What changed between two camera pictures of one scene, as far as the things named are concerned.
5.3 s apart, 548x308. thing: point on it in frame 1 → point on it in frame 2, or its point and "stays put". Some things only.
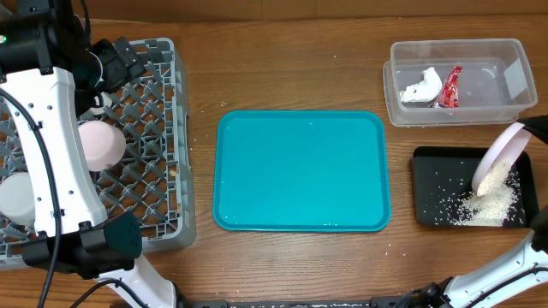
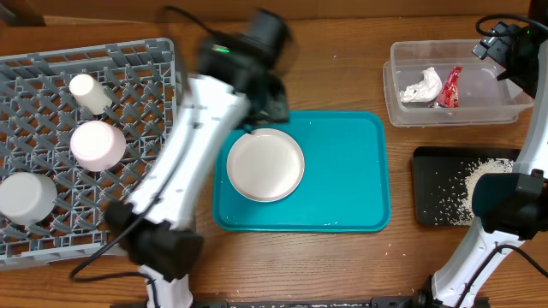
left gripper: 124,71 → 281,115
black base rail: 376,303 stays put
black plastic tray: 443,193 stays put
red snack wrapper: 449,95 stays put
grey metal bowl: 17,198 stays put
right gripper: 536,127 → 488,47
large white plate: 501,151 → 265,165
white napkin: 426,90 stays put
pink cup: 104,145 stays put
